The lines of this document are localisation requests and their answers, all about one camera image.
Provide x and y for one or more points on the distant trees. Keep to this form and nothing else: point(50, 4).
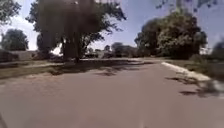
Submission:
point(121, 50)

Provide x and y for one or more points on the grey asphalt road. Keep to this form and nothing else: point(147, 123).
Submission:
point(110, 96)

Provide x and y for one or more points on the large dark tree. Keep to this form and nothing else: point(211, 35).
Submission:
point(70, 33)

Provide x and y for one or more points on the clump of green trees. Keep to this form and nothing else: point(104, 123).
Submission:
point(176, 36)

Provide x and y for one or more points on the pale concrete kerb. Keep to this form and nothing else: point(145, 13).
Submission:
point(186, 70)

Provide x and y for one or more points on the low building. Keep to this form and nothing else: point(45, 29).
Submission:
point(24, 55)

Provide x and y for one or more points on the grass verge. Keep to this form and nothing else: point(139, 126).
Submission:
point(207, 68)
point(20, 71)

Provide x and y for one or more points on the round green tree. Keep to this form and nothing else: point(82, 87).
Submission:
point(14, 40)

